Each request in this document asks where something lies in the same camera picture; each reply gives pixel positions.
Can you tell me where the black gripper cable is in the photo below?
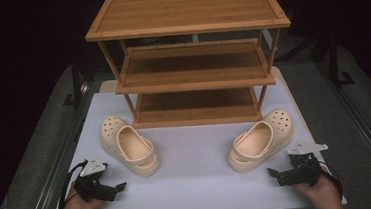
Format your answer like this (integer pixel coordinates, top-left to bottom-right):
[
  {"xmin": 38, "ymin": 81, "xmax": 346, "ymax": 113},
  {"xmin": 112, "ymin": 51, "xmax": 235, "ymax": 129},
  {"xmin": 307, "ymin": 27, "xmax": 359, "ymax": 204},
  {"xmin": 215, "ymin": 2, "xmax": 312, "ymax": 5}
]
[
  {"xmin": 317, "ymin": 159, "xmax": 344, "ymax": 202},
  {"xmin": 53, "ymin": 159, "xmax": 92, "ymax": 209}
]

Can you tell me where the black metal stand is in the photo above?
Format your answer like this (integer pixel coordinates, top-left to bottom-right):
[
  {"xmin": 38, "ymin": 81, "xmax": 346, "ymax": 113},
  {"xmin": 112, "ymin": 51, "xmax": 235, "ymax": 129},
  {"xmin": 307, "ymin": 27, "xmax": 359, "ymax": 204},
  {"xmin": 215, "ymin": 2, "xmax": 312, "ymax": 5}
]
[
  {"xmin": 314, "ymin": 29, "xmax": 357, "ymax": 91},
  {"xmin": 58, "ymin": 53, "xmax": 89, "ymax": 110}
]

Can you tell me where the white table mat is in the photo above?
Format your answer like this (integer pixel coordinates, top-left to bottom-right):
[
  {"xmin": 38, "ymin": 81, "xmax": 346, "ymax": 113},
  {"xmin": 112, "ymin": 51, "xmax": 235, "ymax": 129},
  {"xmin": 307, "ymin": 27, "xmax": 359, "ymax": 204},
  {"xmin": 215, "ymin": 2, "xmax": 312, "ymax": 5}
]
[{"xmin": 40, "ymin": 74, "xmax": 348, "ymax": 209}]

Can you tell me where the person's left hand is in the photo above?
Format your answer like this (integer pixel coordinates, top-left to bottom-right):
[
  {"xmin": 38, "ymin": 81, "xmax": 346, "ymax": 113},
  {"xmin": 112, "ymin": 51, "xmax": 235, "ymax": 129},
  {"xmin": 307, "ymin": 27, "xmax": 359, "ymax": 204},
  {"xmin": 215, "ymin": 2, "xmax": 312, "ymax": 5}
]
[{"xmin": 57, "ymin": 183, "xmax": 105, "ymax": 209}]

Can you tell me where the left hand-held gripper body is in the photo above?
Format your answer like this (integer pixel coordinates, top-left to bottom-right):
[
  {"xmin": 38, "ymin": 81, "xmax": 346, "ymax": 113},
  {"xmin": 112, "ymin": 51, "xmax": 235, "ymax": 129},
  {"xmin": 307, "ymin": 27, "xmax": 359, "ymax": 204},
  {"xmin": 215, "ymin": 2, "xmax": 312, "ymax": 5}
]
[{"xmin": 70, "ymin": 153, "xmax": 119, "ymax": 205}]

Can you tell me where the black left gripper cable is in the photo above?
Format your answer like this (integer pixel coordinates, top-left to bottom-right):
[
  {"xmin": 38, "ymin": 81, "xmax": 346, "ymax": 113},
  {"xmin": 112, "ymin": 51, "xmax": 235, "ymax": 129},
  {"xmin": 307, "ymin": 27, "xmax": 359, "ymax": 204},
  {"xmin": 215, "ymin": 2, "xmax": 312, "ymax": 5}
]
[{"xmin": 53, "ymin": 159, "xmax": 92, "ymax": 209}]

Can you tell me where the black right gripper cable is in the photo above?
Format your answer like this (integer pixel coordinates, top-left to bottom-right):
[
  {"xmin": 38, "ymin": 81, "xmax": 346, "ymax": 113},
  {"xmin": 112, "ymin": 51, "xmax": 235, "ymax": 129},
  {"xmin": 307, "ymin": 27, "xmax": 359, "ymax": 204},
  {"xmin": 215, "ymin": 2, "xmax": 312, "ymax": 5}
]
[{"xmin": 317, "ymin": 159, "xmax": 344, "ymax": 202}]

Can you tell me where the person's right hand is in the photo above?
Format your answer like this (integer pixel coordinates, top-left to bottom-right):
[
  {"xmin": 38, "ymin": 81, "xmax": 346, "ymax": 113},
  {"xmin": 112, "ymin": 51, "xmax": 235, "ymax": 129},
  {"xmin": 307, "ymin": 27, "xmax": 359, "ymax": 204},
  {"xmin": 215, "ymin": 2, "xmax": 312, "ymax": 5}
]
[{"xmin": 291, "ymin": 165, "xmax": 344, "ymax": 209}]

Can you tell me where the cream clog shoe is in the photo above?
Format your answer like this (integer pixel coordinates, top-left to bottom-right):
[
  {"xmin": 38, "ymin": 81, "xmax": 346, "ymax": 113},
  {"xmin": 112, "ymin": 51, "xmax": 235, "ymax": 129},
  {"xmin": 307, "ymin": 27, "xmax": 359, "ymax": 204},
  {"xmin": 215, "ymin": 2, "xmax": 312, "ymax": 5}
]
[
  {"xmin": 223, "ymin": 107, "xmax": 297, "ymax": 175},
  {"xmin": 98, "ymin": 111, "xmax": 162, "ymax": 181}
]

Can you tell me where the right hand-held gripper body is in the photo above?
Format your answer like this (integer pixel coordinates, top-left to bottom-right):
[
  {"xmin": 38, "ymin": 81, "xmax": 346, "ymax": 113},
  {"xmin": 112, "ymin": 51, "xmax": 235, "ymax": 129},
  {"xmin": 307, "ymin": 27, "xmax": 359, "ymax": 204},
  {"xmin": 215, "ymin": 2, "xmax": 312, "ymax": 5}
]
[{"xmin": 274, "ymin": 138, "xmax": 332, "ymax": 190}]

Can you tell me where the wooden three-tier shoe rack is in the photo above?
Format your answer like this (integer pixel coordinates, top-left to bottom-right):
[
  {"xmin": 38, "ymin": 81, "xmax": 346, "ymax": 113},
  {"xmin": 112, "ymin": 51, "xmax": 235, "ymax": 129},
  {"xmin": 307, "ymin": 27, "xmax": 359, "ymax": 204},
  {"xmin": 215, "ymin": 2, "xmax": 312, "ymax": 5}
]
[{"xmin": 82, "ymin": 0, "xmax": 299, "ymax": 136}]

